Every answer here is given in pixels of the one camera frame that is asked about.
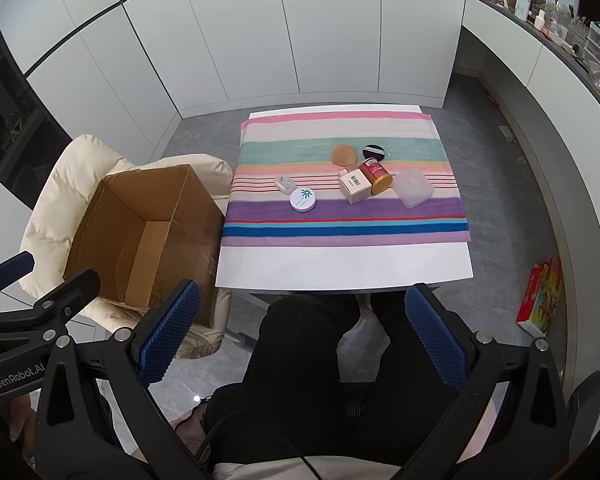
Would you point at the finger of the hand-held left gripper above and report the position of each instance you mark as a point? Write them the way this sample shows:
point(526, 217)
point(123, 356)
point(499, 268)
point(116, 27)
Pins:
point(75, 290)
point(10, 266)

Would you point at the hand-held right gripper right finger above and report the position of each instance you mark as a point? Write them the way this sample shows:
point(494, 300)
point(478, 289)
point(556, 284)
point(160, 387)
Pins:
point(436, 335)

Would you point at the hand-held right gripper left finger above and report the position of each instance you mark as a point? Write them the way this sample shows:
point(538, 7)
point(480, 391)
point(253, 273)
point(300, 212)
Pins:
point(172, 330)

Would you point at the brown cardboard box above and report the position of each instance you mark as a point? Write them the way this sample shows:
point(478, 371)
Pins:
point(145, 240)

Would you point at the translucent plastic case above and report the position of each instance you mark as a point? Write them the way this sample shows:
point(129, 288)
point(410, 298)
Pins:
point(412, 187)

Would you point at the small white carton box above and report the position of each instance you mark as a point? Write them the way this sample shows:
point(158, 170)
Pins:
point(355, 191)

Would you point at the red jar with gold lid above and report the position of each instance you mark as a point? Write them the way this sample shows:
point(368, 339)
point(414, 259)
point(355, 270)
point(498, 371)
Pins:
point(373, 171)

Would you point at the white round tin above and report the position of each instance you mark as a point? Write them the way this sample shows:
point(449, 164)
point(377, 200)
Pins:
point(302, 200)

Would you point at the small white plastic case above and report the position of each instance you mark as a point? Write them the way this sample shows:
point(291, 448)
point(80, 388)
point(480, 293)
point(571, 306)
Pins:
point(283, 182)

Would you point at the black powder puff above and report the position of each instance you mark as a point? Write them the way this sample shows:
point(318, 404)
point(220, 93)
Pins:
point(374, 151)

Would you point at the tan makeup sponge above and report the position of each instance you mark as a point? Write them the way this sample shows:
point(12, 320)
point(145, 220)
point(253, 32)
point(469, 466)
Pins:
point(344, 155)

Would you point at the person's left hand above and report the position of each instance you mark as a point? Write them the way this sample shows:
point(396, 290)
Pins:
point(22, 425)

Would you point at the cream padded chair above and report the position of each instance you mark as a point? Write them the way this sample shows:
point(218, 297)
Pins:
point(65, 170)

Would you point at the colourful printed box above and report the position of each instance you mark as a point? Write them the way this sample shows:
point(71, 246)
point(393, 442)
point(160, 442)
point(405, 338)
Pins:
point(542, 295)

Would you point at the person's legs in black trousers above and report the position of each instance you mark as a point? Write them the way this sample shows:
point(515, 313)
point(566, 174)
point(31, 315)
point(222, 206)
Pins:
point(300, 360)

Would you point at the striped colourful cloth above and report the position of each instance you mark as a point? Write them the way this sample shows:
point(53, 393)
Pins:
point(340, 230)

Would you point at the floor socket plate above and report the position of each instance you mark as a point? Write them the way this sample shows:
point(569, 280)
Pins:
point(507, 134)

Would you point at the white counter with dark top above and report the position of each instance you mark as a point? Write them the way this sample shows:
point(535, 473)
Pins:
point(555, 90)

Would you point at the small white bottle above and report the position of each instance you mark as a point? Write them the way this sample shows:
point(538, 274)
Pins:
point(539, 21)

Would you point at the clear drawer organizer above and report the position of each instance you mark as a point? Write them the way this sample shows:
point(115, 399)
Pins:
point(597, 45)

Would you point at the white wall cabinets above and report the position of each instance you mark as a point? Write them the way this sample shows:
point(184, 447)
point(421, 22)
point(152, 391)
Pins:
point(280, 25)

